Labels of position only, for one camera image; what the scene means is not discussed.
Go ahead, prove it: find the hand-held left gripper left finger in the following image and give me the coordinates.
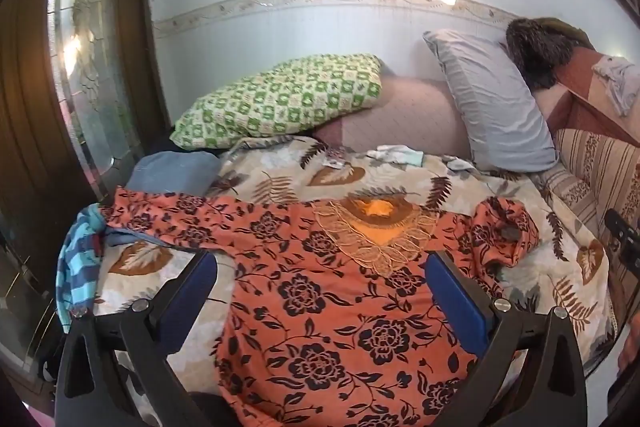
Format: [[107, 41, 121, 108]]
[[54, 251, 218, 427]]

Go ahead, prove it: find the folded blue towel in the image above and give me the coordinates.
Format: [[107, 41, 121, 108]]
[[125, 151, 221, 200]]

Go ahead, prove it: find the blue striped cloth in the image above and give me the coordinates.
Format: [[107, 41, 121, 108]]
[[55, 204, 108, 325]]

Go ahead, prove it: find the dark furry cushion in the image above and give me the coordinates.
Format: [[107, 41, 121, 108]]
[[505, 18, 593, 90]]

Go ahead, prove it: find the green checkered pillow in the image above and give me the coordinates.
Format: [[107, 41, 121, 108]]
[[169, 53, 383, 150]]

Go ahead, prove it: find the leaf print blanket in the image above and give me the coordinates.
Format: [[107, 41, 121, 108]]
[[92, 134, 618, 427]]

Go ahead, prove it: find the wooden door with glass panel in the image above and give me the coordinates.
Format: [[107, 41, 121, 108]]
[[0, 0, 173, 408]]

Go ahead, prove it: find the white glove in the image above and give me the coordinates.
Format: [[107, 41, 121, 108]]
[[367, 145, 426, 168]]

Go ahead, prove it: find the orange floral shirt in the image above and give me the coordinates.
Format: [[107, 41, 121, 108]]
[[97, 187, 541, 427]]

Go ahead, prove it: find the brown striped blanket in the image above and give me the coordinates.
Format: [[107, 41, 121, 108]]
[[530, 47, 640, 323]]

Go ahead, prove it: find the grey pillow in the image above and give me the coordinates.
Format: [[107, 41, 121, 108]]
[[422, 29, 560, 172]]

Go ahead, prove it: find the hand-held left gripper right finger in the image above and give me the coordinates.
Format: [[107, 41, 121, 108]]
[[425, 249, 588, 427]]

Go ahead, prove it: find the pink mattress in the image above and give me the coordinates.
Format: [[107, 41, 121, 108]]
[[312, 74, 476, 158]]

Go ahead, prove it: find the small clear packet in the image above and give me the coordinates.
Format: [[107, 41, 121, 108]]
[[322, 148, 351, 170]]

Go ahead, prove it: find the person's right forearm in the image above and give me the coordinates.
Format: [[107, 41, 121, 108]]
[[617, 321, 640, 374]]

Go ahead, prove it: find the crumpled white cloth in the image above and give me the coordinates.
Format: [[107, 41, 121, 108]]
[[592, 56, 640, 116]]

